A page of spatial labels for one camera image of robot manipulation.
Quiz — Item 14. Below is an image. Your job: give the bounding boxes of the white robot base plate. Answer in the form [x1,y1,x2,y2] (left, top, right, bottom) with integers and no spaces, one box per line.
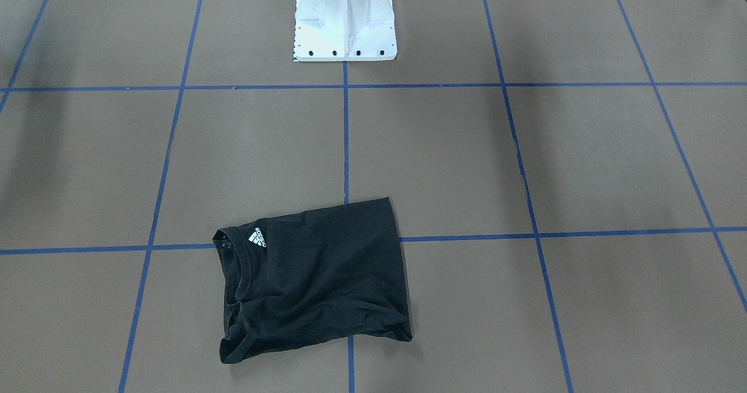
[293,0,398,61]

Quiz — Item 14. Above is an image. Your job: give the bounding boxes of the black graphic t-shirt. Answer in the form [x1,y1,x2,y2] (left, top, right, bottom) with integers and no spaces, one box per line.
[212,198,413,364]

